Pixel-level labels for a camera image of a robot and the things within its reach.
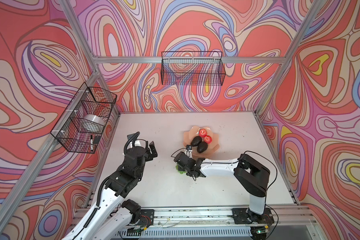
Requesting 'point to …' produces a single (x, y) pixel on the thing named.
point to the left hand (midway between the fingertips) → (147, 143)
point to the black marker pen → (91, 143)
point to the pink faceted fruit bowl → (193, 131)
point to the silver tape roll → (93, 120)
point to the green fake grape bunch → (180, 172)
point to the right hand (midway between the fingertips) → (183, 165)
